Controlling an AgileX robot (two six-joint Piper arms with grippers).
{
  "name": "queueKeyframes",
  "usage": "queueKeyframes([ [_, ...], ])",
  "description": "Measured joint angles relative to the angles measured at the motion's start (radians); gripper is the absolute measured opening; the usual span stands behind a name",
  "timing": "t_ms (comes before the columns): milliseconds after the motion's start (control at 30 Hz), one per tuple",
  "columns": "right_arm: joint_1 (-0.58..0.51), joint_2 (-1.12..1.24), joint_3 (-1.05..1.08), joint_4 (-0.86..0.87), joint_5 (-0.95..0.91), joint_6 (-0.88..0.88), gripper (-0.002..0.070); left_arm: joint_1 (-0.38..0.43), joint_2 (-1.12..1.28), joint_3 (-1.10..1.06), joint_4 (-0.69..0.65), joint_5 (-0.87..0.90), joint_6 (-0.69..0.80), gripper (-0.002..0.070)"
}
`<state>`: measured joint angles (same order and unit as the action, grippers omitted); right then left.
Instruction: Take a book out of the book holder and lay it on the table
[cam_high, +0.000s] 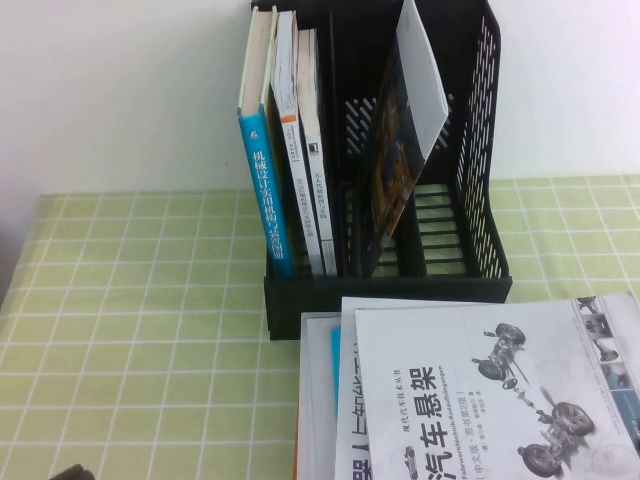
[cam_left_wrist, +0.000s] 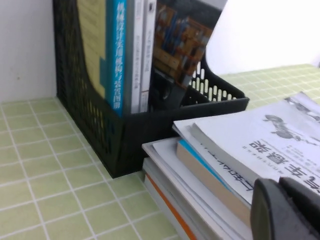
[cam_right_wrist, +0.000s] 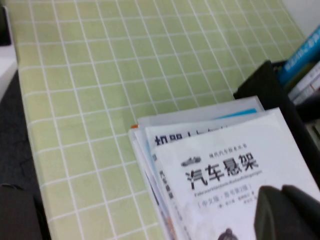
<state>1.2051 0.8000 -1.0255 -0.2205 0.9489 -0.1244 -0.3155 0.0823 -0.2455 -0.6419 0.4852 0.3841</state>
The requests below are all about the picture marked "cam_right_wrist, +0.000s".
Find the thin white paperback book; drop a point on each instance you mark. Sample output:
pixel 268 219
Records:
pixel 308 94

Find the black bulky object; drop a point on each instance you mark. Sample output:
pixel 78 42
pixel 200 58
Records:
pixel 17 215

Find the white shelf board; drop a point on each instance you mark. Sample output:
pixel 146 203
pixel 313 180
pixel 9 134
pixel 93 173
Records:
pixel 6 67

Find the black flat panel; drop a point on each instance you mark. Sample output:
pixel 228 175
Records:
pixel 5 25

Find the blue spine hardcover book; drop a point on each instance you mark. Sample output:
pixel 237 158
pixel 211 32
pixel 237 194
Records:
pixel 300 57

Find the cyan cover book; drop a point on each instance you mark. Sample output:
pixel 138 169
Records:
pixel 245 111

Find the white car suspension book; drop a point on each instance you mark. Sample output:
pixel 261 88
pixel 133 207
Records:
pixel 262 150

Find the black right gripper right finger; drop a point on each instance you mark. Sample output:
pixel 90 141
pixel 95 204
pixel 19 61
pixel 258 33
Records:
pixel 305 200

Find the black plastic book holder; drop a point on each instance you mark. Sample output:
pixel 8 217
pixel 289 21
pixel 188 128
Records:
pixel 265 82

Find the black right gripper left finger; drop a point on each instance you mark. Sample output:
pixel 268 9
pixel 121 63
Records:
pixel 280 217

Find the orange cover book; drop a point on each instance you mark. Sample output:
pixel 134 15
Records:
pixel 135 126

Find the white book with orange mark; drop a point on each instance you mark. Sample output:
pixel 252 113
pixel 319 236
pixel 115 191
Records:
pixel 307 80

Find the green checkered tablecloth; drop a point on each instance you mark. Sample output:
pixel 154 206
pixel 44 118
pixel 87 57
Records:
pixel 100 75

